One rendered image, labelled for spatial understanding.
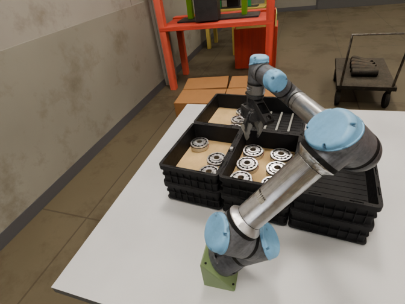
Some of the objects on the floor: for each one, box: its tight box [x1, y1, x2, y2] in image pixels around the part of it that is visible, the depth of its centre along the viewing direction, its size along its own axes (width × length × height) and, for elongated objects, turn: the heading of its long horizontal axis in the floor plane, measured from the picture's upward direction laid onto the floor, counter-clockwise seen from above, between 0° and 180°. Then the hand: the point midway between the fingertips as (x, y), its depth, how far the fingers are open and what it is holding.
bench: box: [51, 104, 405, 304], centre depth 159 cm, size 160×160×70 cm
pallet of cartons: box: [174, 76, 275, 118], centre depth 319 cm, size 124×89×43 cm
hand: (253, 137), depth 117 cm, fingers open, 5 cm apart
